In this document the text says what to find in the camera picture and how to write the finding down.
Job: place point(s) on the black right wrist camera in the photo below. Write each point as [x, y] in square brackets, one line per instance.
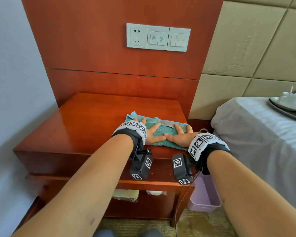
[181, 170]

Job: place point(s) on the white plain switch plate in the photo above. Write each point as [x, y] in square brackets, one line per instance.
[178, 39]

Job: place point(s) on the purple plastic bin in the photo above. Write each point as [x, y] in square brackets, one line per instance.
[204, 197]

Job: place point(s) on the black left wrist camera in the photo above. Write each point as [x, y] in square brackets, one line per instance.
[141, 167]

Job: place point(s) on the red wooden nightstand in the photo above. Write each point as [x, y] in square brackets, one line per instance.
[88, 125]

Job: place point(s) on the person's left forearm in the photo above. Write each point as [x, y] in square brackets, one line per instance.
[83, 190]

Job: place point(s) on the black wristband with markers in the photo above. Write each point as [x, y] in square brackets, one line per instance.
[129, 133]
[212, 146]

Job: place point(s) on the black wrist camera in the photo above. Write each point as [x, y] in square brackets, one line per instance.
[141, 167]
[181, 170]

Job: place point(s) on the white power socket plate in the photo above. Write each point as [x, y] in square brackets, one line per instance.
[137, 35]

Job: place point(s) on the white patterned teacup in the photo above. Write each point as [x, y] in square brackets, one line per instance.
[287, 97]

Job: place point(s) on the white bedding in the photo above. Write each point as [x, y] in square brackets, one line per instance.
[256, 135]

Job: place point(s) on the brown round tray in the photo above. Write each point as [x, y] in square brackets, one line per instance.
[291, 114]

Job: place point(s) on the beige flat packet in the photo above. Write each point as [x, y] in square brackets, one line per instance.
[127, 194]

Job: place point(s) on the white teaspoon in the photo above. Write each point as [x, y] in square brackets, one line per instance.
[291, 90]

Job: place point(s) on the person's right hand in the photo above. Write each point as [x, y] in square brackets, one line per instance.
[182, 139]

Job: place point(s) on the beige padded headboard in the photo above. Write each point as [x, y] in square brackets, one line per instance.
[249, 46]

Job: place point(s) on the black right wristband with markers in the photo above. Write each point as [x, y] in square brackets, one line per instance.
[212, 146]

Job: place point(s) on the person's left hand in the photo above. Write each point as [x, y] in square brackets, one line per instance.
[151, 135]

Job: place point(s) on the white double button switch plate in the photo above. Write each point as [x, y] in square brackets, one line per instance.
[158, 38]

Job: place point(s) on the black left wristband with markers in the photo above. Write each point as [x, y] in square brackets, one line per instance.
[129, 133]

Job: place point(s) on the teal cleaning cloth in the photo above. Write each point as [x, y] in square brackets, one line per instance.
[166, 128]

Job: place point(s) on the red wooden wall panel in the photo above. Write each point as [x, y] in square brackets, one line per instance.
[101, 46]

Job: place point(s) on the person's right forearm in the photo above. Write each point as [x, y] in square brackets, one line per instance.
[249, 194]

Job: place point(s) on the white wrapped bundle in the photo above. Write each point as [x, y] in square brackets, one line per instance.
[156, 193]

